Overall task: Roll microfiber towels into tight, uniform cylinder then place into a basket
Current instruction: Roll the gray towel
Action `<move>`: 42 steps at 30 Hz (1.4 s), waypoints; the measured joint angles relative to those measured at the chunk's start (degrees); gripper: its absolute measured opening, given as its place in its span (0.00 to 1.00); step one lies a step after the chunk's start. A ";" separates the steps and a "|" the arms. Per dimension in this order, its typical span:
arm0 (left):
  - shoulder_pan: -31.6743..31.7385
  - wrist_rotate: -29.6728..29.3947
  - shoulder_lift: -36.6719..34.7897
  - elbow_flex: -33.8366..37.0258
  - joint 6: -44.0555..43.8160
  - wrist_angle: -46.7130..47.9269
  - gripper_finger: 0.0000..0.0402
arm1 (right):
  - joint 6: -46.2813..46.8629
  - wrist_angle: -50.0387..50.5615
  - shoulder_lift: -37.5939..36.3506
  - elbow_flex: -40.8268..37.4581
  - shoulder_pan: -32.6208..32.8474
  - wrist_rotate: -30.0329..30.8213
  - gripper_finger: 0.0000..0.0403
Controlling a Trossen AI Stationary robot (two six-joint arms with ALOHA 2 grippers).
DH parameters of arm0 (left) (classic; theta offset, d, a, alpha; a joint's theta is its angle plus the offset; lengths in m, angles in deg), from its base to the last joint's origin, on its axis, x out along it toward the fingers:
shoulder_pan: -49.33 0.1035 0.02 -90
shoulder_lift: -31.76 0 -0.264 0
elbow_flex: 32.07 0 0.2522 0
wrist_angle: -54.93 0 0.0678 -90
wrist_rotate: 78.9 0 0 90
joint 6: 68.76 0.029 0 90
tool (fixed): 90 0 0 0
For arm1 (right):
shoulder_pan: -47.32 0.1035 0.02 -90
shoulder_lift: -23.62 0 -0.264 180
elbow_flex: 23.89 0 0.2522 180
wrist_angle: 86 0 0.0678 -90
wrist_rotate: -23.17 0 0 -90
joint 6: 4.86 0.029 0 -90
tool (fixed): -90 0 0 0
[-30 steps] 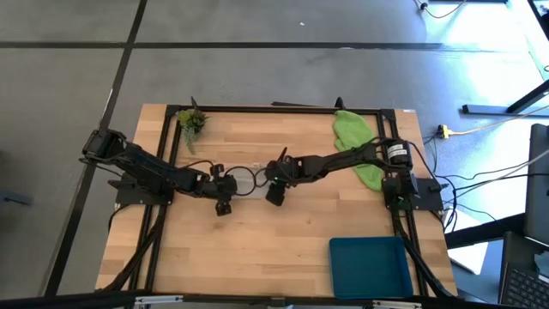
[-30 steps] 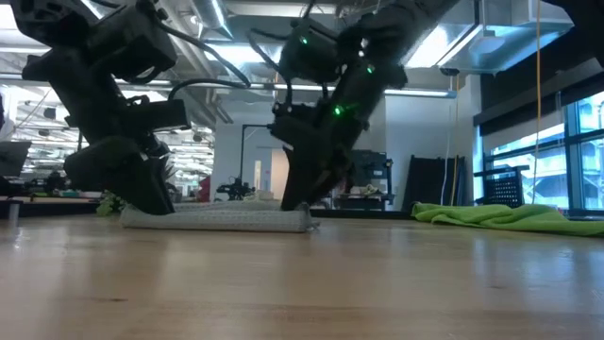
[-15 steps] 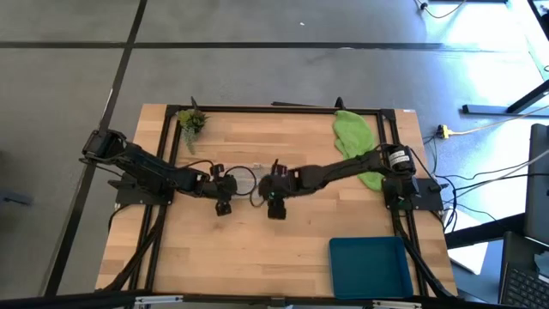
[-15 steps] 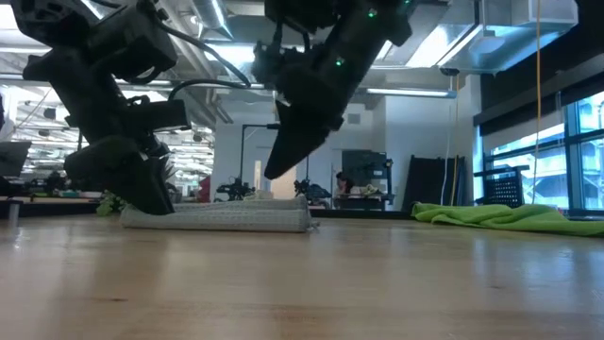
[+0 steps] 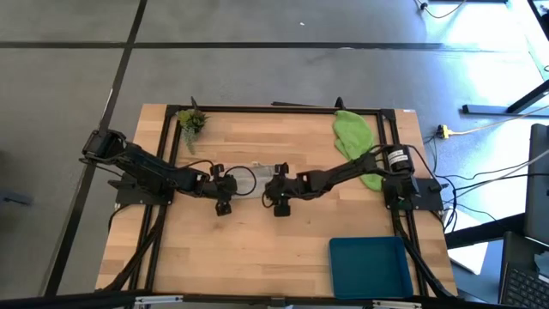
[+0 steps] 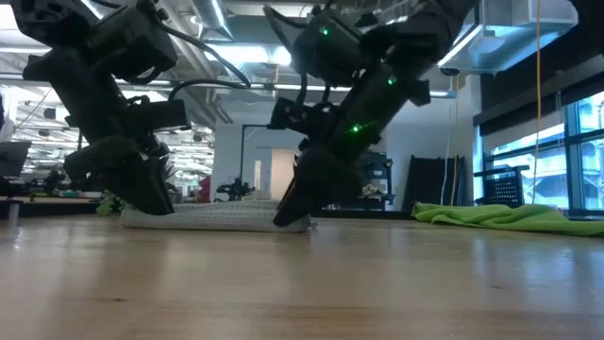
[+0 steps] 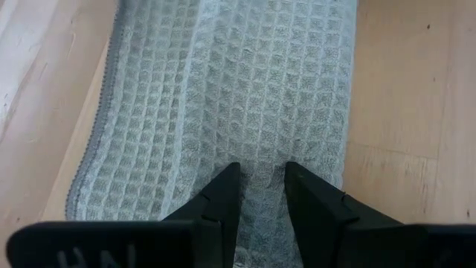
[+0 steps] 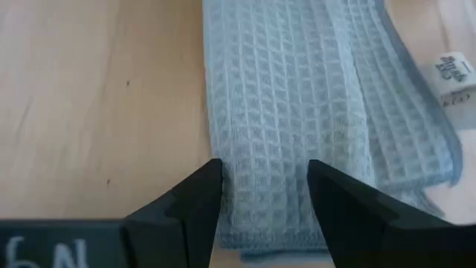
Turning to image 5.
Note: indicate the green microfiber towel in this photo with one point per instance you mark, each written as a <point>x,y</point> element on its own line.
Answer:
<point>354,135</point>

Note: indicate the dark floor object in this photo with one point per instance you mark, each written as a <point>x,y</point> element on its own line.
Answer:
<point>15,198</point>

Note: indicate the potted artificial green plant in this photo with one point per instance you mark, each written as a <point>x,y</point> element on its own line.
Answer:
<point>192,122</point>

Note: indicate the dark laptop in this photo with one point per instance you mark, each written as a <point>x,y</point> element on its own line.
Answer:
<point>523,283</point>

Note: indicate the dark desk monitor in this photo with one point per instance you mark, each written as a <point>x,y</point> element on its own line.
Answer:
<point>538,184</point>

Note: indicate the teal plastic tray basket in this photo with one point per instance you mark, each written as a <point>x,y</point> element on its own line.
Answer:
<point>369,268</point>

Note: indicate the black desk leg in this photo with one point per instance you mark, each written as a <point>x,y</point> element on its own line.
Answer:
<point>484,232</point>
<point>484,109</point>

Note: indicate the black overhead rig bar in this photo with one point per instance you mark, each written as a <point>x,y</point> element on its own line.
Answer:
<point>64,300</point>

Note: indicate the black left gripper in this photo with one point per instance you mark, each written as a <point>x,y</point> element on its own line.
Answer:
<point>218,186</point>

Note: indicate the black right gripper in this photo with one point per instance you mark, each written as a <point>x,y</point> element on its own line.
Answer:
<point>283,187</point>

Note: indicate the grey microfiber towel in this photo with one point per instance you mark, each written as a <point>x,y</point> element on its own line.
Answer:
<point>261,180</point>

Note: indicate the yellow power plug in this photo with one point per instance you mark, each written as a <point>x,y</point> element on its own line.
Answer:
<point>443,131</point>

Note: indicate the black aluminium table frame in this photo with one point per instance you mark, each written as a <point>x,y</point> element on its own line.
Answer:
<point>257,109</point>

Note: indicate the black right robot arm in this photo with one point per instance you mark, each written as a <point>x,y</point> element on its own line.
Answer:
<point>343,169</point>

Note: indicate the white paper sheet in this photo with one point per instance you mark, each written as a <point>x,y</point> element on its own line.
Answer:
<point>472,257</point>

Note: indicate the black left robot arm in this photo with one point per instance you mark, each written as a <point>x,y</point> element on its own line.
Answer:
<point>146,165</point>

